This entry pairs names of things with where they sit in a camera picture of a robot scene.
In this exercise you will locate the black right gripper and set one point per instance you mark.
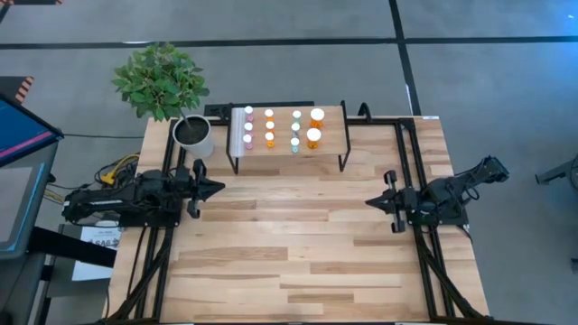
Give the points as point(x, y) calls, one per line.
point(406, 201)

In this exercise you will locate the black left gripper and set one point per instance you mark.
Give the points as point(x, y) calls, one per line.
point(196, 189)

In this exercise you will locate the small orange medicine bottle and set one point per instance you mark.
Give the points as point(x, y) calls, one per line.
point(269, 136)
point(269, 114)
point(270, 125)

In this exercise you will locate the teal medicine bottle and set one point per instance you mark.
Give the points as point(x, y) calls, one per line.
point(295, 142)
point(296, 114)
point(295, 127)

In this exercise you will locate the large orange medicine bottle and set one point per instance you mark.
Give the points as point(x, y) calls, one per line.
point(317, 115)
point(314, 135)

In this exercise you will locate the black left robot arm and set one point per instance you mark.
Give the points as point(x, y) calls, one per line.
point(113, 198)

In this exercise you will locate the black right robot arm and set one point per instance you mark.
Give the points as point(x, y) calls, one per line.
point(469, 178)

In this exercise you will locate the white round plant pot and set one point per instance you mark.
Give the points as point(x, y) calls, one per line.
point(205, 146)

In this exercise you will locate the white ribbed plastic panel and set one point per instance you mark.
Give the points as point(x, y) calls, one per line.
point(237, 135)

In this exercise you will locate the black aluminium crossbar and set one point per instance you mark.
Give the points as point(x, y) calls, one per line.
point(217, 109)

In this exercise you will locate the green leafy plant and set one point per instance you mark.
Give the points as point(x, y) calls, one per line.
point(158, 81)

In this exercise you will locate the white paper sheet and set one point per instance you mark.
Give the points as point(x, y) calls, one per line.
point(97, 262)

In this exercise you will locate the grey metal furniture leg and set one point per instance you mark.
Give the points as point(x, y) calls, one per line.
point(557, 173)

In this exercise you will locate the blue screen monitor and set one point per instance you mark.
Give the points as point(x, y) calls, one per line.
point(22, 131)

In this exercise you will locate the black orange striped panel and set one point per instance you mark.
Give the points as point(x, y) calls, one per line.
point(13, 88)

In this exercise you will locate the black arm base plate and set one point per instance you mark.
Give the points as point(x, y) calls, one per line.
point(149, 222)
point(456, 217)

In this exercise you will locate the wooden shelf with black frame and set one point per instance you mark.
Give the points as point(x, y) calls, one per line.
point(334, 140)

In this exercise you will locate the black aluminium table frame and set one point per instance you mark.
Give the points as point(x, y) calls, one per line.
point(158, 271)
point(429, 271)

